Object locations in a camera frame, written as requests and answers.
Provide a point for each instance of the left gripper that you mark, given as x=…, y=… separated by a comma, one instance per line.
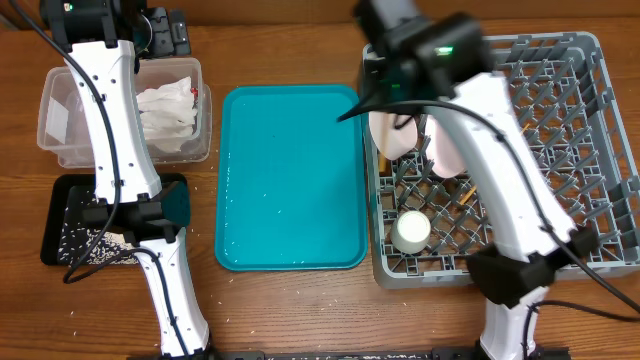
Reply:
x=164, y=44

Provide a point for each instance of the white napkin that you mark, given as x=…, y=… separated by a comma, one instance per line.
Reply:
x=168, y=114

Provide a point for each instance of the small pink bowl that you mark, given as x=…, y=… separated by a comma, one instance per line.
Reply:
x=393, y=135

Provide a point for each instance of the wooden chopstick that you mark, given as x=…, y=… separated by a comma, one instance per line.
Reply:
x=382, y=163
x=473, y=189

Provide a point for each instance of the large white plate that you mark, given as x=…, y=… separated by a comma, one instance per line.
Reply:
x=447, y=162

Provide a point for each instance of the small white cup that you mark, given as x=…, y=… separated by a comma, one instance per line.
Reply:
x=410, y=232

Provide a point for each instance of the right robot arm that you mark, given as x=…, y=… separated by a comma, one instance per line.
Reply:
x=445, y=68

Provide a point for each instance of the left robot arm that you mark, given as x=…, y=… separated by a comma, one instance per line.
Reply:
x=102, y=43

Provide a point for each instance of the clear plastic waste bin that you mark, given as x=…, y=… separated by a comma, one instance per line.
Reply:
x=62, y=127

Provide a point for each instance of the grey dishwasher rack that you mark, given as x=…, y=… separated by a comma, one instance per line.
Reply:
x=559, y=84

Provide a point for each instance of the teal serving tray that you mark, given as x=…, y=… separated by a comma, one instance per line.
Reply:
x=292, y=180

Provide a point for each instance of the black plastic tray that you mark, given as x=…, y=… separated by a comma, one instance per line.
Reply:
x=76, y=219

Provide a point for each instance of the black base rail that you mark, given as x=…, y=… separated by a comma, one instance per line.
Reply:
x=447, y=353

